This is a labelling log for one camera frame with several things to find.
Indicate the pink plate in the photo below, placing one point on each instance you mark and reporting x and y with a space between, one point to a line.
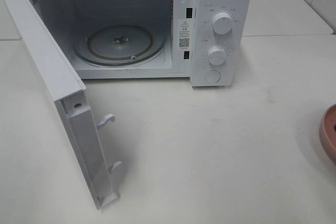
327 132

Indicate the white round door button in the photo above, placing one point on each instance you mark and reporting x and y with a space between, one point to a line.
212 76

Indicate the white timer knob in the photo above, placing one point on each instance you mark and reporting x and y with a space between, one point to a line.
216 55

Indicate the white microwave door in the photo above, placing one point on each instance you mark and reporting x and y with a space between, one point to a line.
67 92

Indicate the white power knob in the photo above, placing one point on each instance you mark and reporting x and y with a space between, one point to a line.
222 22

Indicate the white microwave oven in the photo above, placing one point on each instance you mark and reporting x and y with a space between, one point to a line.
68 19

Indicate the white warning label sticker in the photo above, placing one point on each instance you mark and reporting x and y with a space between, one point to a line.
184 34

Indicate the glass turntable plate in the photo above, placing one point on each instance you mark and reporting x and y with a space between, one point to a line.
119 45

